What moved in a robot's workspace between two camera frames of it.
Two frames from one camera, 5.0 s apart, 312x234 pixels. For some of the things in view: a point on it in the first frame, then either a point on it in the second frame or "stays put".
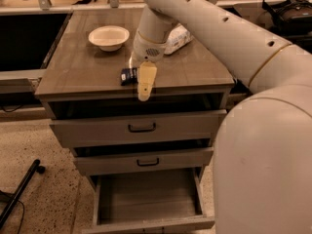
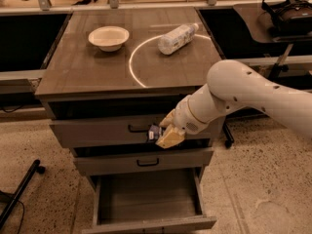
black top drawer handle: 141,130 stays put
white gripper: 146,51 → 184,118
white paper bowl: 109,38 stays put
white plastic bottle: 178,36 stays put
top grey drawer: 189,129 stays put
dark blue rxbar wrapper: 129,76 → 154,133
